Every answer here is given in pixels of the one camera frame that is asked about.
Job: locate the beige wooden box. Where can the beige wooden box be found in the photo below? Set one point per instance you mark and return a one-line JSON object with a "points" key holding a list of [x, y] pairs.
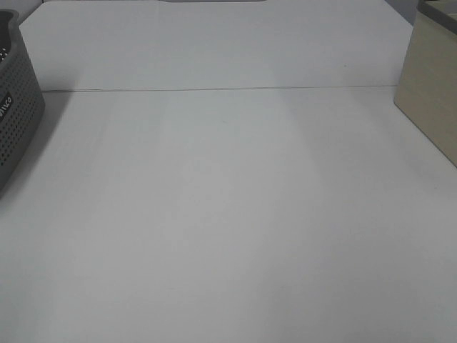
{"points": [[426, 92]]}

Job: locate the grey perforated plastic basket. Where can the grey perforated plastic basket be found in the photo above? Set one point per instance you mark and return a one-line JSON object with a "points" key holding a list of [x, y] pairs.
{"points": [[22, 102]]}

